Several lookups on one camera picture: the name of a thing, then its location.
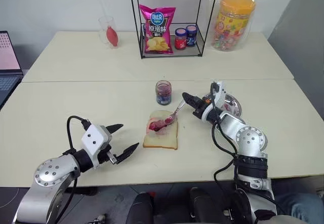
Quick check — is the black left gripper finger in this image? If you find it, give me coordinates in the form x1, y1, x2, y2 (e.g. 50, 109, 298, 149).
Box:
106, 123, 125, 135
115, 142, 140, 165

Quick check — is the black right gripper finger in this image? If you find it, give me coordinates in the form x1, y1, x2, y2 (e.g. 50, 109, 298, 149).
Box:
184, 100, 202, 110
182, 92, 204, 105

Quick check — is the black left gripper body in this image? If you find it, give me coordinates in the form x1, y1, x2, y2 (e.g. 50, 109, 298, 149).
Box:
97, 125, 119, 165

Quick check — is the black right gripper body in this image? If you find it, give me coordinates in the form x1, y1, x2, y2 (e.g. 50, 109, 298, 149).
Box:
193, 97, 215, 120

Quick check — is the metal spoon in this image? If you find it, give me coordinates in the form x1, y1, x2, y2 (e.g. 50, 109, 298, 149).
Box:
163, 100, 187, 126

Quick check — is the white bread slice with jam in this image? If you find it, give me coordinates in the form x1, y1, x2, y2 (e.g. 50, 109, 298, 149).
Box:
142, 110, 179, 150

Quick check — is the open glass jam jar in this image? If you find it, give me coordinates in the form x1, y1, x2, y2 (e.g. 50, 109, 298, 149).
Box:
155, 80, 174, 106

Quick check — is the red lidded small jar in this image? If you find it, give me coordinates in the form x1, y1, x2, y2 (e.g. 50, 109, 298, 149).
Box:
174, 27, 188, 51

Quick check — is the blue lidded small jar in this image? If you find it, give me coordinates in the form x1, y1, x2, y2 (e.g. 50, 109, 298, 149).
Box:
185, 25, 198, 48

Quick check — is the round metal plate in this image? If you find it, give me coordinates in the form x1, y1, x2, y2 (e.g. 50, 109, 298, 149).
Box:
219, 93, 242, 117

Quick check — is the dark rounded shape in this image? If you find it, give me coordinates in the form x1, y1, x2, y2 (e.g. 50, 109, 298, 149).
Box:
128, 192, 154, 224
189, 187, 224, 224

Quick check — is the pink potato chips bag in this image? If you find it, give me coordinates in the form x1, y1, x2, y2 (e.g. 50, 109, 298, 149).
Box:
138, 4, 177, 55

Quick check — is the candy jar with orange lid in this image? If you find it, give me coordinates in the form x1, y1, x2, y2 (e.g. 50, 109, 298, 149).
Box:
212, 0, 257, 52

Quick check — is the red object in glass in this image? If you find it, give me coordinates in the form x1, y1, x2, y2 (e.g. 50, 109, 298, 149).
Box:
106, 25, 120, 48

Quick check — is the candy jar in plastic bag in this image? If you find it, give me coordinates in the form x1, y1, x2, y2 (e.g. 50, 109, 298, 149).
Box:
204, 0, 261, 53

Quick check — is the clear drinking glass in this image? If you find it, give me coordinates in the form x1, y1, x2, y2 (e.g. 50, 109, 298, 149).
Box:
98, 15, 122, 49

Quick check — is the open laptop computer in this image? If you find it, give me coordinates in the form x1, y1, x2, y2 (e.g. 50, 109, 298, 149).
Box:
0, 30, 24, 109

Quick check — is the person's blue jeans leg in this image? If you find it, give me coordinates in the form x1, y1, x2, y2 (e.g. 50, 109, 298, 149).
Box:
274, 192, 324, 224

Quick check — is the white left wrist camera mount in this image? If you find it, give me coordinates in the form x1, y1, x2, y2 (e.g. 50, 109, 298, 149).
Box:
81, 123, 112, 170

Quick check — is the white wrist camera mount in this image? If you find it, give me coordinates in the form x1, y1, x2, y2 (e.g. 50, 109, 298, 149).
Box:
81, 123, 112, 170
210, 80, 226, 114

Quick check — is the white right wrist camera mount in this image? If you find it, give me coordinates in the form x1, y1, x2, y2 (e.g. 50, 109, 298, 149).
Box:
210, 80, 226, 114

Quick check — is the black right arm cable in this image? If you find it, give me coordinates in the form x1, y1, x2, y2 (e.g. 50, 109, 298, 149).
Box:
209, 81, 238, 193

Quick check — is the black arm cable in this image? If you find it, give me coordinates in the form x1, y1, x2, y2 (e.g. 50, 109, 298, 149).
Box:
209, 81, 238, 193
66, 115, 91, 209

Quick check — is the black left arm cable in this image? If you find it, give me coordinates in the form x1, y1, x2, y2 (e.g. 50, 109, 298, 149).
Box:
66, 115, 91, 209

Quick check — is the black wire shelf rack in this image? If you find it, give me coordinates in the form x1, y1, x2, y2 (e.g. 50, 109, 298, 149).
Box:
127, 0, 221, 59

